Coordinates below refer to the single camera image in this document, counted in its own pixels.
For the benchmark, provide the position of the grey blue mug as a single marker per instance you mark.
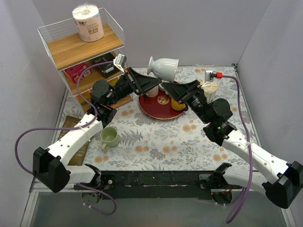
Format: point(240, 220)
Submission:
point(164, 68)

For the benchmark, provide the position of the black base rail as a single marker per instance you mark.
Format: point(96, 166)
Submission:
point(203, 185)

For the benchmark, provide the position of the white wire wooden shelf rack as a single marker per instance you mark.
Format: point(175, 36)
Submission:
point(66, 49)

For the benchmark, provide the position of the beige textured mug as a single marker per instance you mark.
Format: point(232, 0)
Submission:
point(152, 93)

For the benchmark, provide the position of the brown paper bag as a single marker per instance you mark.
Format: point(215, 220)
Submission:
point(79, 152)

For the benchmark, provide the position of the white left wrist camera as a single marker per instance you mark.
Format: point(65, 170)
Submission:
point(120, 61)

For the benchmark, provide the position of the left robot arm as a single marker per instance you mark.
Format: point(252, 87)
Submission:
point(51, 165)

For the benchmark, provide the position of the black green box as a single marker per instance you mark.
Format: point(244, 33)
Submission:
point(107, 70)

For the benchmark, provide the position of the yellow mug black handle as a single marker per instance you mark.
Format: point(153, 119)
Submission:
point(178, 107)

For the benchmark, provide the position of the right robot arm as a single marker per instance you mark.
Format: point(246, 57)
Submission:
point(283, 180)

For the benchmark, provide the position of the red round tray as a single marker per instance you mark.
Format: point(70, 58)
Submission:
point(159, 107)

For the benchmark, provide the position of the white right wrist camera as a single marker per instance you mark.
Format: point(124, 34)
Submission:
point(209, 77)

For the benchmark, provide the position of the light green mug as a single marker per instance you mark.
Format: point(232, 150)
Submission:
point(110, 138)

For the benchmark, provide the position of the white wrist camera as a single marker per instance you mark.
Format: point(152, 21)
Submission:
point(120, 61)
point(209, 77)

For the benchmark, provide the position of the paper wrapped round package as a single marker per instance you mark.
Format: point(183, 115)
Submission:
point(210, 90)

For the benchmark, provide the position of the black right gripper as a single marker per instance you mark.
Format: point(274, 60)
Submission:
point(191, 92)

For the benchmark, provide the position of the pink orange sponge box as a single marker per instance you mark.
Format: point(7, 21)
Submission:
point(74, 72)

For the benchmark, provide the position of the floral tablecloth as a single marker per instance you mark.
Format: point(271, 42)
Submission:
point(151, 144)

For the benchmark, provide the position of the orange sponge box middle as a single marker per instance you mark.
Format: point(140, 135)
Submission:
point(85, 95)

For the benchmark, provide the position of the wrapped toilet paper roll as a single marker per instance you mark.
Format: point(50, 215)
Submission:
point(88, 22)

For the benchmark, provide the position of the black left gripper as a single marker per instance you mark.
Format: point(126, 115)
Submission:
point(132, 81)

